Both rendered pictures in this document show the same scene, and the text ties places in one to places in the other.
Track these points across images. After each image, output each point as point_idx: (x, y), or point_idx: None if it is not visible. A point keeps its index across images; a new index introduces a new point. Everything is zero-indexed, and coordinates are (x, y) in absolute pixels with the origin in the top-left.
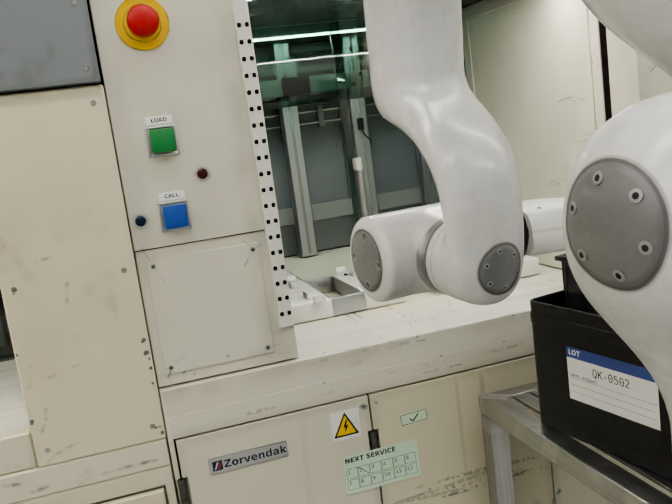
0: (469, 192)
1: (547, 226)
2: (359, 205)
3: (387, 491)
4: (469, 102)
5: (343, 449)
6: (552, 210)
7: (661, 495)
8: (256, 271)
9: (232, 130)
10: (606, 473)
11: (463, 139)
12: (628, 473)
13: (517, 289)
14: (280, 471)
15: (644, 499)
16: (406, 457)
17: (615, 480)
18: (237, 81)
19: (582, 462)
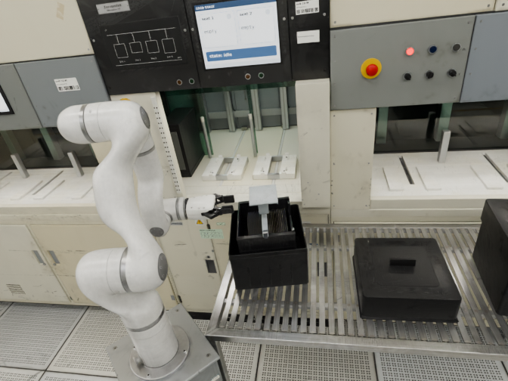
0: (144, 215)
1: (190, 214)
2: (250, 131)
3: (213, 240)
4: (153, 188)
5: (199, 227)
6: (193, 209)
7: (227, 282)
8: (168, 177)
9: (156, 137)
10: (227, 269)
11: (144, 202)
12: (230, 271)
13: (276, 186)
14: (181, 228)
15: (222, 281)
16: (218, 233)
17: (225, 272)
18: (156, 124)
19: (227, 262)
